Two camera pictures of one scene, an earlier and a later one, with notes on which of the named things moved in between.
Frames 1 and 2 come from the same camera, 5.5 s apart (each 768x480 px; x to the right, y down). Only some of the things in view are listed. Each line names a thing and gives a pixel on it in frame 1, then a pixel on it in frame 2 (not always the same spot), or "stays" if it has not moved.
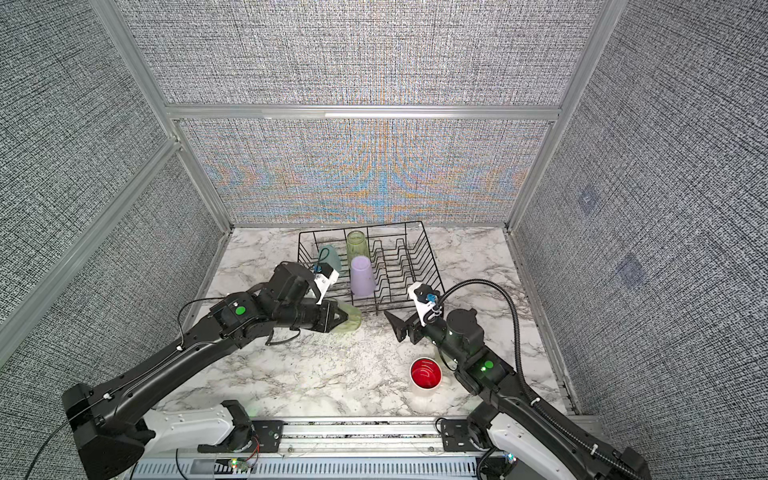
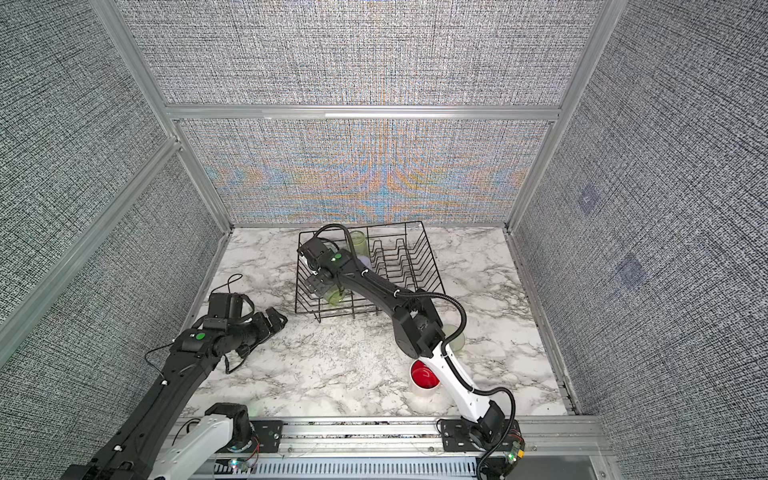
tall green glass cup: [357, 245] stays
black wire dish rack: [377, 265] stays
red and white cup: [425, 373] stays
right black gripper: [404, 326] to [316, 286]
